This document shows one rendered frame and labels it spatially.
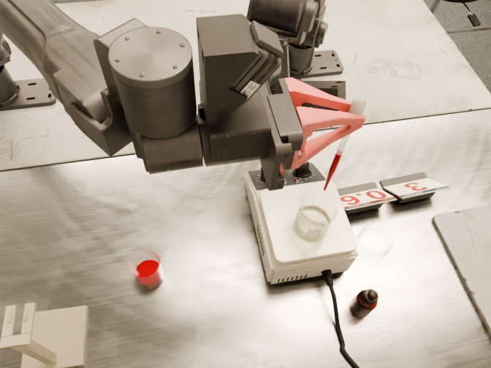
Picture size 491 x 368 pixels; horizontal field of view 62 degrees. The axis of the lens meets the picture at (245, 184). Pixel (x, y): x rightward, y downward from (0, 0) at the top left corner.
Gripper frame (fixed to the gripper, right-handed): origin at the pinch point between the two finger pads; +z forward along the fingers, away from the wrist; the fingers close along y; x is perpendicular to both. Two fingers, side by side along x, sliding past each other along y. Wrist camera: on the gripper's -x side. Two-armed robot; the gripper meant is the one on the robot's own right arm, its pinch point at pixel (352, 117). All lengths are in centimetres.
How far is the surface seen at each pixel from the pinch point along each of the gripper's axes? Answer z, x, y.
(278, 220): -4.1, 23.2, 1.8
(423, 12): 49, 32, 58
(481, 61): 159, 122, 130
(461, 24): 164, 122, 163
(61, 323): -36.4, 31.1, -4.6
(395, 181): 20.8, 31.6, 10.1
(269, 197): -4.6, 23.2, 5.9
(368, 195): 14.0, 30.0, 7.3
